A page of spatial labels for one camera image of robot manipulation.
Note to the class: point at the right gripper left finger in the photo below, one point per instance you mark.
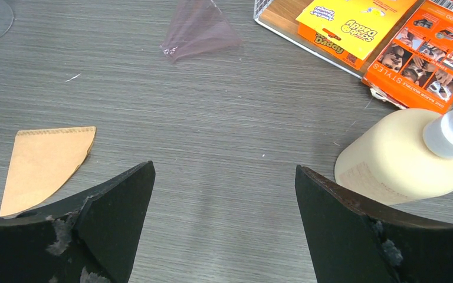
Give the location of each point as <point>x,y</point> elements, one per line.
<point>92,236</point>

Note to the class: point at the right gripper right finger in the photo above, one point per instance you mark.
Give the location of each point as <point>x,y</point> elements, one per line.
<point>352,238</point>

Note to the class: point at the left brown paper filter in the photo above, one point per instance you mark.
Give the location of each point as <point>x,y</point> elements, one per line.
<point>42,161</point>

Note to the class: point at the pink glass dripper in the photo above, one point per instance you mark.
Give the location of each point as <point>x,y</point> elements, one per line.
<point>198,26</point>

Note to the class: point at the cream pump bottle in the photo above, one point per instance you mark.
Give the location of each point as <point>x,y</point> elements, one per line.
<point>404,157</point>

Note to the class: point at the orange snack packet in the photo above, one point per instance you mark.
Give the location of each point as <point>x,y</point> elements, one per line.
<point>415,69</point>

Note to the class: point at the orange box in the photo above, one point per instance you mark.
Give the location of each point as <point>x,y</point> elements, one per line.
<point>350,30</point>

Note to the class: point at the white wire wooden shelf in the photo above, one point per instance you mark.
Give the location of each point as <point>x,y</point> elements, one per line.
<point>280,18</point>

